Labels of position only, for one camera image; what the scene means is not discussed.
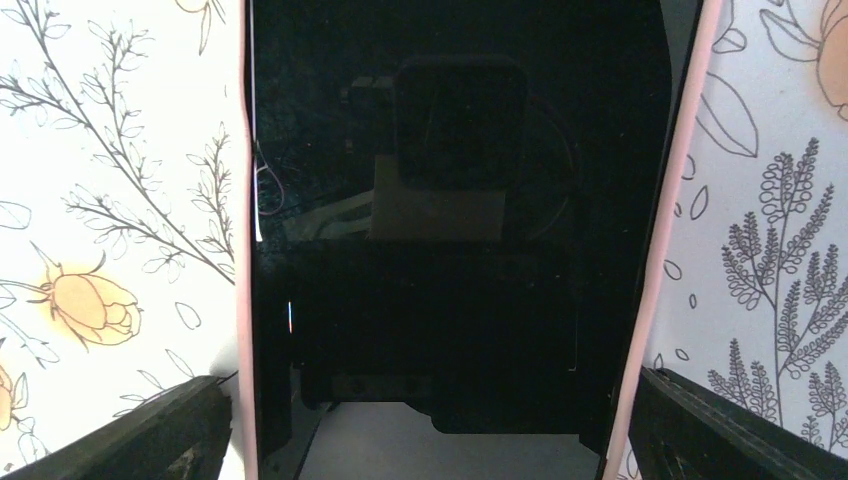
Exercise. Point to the floral patterned table mat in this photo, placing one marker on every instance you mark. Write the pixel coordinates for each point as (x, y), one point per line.
(127, 175)

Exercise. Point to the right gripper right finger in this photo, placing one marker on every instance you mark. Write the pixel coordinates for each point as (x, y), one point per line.
(681, 430)

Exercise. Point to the black phone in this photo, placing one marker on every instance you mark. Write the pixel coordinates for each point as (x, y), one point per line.
(468, 192)

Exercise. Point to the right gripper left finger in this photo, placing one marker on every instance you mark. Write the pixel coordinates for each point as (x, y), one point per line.
(182, 434)

